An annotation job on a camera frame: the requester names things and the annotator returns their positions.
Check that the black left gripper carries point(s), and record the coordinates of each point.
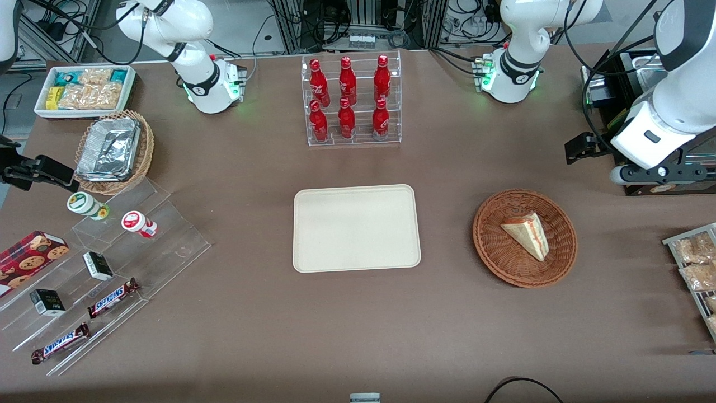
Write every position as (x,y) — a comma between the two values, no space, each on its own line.
(595,146)

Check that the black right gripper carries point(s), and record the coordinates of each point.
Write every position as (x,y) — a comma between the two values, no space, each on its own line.
(21,170)

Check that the triangle sandwich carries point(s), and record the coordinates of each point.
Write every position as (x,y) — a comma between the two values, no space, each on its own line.
(528,232)

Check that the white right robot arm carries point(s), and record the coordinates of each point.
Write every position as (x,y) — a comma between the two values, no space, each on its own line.
(198,84)

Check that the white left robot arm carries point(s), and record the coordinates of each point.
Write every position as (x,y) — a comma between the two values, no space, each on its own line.
(514,67)

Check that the light tan wicker basket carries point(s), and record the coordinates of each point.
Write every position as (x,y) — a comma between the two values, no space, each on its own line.
(147,151)

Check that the brown round wicker basket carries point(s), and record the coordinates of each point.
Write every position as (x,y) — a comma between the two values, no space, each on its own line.
(503,254)

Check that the cream plastic serving tray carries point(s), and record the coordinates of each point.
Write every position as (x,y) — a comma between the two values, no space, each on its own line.
(358,229)

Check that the green lid yogurt cup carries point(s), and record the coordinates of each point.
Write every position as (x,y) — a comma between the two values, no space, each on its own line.
(81,202)

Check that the white rectangular snack bin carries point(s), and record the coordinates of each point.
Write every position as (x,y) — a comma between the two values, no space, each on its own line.
(40,107)

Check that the silver foil packets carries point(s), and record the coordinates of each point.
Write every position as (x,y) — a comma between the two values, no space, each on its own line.
(109,148)

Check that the black hot dog warmer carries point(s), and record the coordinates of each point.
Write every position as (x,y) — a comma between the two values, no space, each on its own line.
(637,189)

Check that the yellow snack packet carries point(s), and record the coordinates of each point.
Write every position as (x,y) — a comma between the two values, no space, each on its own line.
(53,98)

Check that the clear bag of crackers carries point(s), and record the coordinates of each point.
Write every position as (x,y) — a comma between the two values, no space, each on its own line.
(106,95)
(75,97)
(95,76)

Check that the red tartan cookie box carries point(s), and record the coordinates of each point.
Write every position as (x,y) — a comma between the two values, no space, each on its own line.
(28,260)

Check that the teal snack packet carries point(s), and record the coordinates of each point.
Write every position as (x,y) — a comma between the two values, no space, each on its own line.
(64,78)
(118,75)

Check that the red lid yogurt cup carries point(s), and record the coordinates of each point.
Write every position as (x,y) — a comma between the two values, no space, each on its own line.
(133,221)

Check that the small black carton box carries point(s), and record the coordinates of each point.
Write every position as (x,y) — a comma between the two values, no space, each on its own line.
(98,266)
(47,302)

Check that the clear acrylic step shelf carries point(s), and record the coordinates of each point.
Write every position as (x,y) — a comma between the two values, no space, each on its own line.
(168,246)

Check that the Snickers chocolate bar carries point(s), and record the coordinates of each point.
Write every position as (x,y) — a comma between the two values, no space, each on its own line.
(113,298)
(60,342)

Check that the clear bag of pastry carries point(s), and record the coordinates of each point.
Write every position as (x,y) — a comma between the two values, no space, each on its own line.
(713,324)
(699,276)
(693,249)
(711,304)

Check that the red cola bottle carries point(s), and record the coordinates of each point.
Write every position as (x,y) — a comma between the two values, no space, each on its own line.
(346,121)
(382,78)
(318,124)
(347,79)
(318,83)
(380,120)

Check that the clear acrylic bottle rack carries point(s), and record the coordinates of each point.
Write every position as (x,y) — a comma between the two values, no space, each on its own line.
(362,140)

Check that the small grey device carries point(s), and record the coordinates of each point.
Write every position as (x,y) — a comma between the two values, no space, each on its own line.
(364,398)

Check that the aluminium profile frame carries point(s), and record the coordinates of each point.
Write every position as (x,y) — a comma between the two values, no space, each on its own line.
(288,25)

